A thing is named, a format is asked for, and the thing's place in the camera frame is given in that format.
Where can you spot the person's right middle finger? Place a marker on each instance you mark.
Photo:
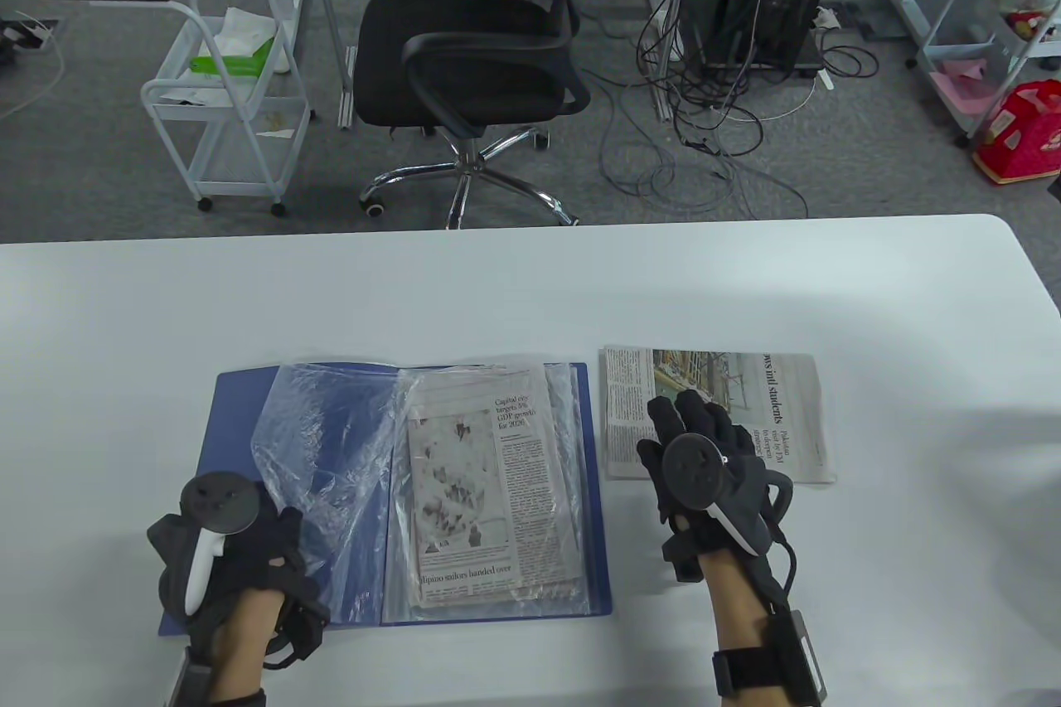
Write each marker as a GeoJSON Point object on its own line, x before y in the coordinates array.
{"type": "Point", "coordinates": [691, 413]}

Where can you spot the black white right glove tracker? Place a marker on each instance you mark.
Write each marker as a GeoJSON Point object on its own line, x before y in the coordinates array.
{"type": "Point", "coordinates": [695, 468]}

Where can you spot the person's right forearm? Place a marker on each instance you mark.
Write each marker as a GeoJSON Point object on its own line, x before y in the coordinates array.
{"type": "Point", "coordinates": [742, 607]}

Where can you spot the white crumpled paper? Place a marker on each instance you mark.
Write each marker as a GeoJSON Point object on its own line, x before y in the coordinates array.
{"type": "Point", "coordinates": [244, 27]}

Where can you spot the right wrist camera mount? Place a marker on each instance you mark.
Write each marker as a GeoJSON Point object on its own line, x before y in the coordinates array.
{"type": "Point", "coordinates": [787, 661]}

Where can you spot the white metal trolley cart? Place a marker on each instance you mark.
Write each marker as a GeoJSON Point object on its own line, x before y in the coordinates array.
{"type": "Point", "coordinates": [240, 135]}

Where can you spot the person's right little finger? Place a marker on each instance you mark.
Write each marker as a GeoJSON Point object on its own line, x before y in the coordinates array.
{"type": "Point", "coordinates": [739, 443]}

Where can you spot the green flat box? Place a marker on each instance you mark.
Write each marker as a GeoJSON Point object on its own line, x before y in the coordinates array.
{"type": "Point", "coordinates": [236, 63]}

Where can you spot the grey metal desk leg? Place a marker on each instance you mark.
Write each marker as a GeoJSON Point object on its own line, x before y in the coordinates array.
{"type": "Point", "coordinates": [327, 11]}

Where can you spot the black white glove tracker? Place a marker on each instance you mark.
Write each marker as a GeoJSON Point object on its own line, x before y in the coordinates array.
{"type": "Point", "coordinates": [220, 501]}
{"type": "Point", "coordinates": [695, 468]}

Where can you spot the clear sleeve holding newspaper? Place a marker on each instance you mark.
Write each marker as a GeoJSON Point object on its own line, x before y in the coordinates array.
{"type": "Point", "coordinates": [572, 491]}

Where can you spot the pink paper sheet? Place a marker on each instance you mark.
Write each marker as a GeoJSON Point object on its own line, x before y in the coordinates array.
{"type": "Point", "coordinates": [957, 89]}

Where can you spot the newspaper clipping with grey photo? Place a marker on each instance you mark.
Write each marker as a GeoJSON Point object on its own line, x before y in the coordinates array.
{"type": "Point", "coordinates": [485, 491]}

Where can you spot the black mesh office chair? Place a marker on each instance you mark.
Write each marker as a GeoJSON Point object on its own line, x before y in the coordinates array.
{"type": "Point", "coordinates": [464, 52]}

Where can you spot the black white left glove tracker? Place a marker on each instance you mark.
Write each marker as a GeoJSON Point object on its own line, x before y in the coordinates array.
{"type": "Point", "coordinates": [220, 501]}

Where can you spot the red gift bag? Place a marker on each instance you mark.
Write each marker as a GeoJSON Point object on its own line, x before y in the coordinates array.
{"type": "Point", "coordinates": [1024, 135]}

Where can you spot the person's left forearm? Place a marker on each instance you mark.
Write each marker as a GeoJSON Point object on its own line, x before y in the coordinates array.
{"type": "Point", "coordinates": [244, 649]}

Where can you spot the person's left hand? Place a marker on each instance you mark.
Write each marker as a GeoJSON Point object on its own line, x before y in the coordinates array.
{"type": "Point", "coordinates": [257, 559]}

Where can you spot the person's left thumb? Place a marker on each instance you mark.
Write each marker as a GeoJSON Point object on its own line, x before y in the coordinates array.
{"type": "Point", "coordinates": [288, 535]}

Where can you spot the blue open folder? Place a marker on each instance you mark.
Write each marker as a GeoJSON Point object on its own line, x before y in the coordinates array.
{"type": "Point", "coordinates": [236, 425]}

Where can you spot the white desk leg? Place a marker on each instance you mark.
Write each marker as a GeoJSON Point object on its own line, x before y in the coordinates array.
{"type": "Point", "coordinates": [663, 11]}

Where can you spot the crumpled clear plastic sleeve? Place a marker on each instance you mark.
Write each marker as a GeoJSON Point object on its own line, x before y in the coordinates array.
{"type": "Point", "coordinates": [331, 442]}

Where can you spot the folded newspaper with colour photo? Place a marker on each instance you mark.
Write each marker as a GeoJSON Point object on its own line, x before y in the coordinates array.
{"type": "Point", "coordinates": [787, 417]}

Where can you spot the person's right hand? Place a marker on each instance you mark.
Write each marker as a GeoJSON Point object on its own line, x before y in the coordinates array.
{"type": "Point", "coordinates": [746, 483]}

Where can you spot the white paper sheet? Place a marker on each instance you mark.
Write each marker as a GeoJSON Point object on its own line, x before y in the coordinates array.
{"type": "Point", "coordinates": [186, 95]}

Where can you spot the person's right thumb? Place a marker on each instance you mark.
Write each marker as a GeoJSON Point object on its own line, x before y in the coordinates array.
{"type": "Point", "coordinates": [651, 479]}

